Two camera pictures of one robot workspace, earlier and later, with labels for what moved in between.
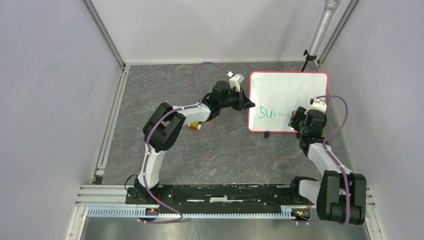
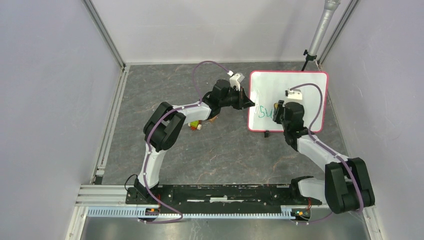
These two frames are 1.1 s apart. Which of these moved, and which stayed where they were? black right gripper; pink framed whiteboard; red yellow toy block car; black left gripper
Moved: black right gripper
Stayed: pink framed whiteboard; black left gripper; red yellow toy block car
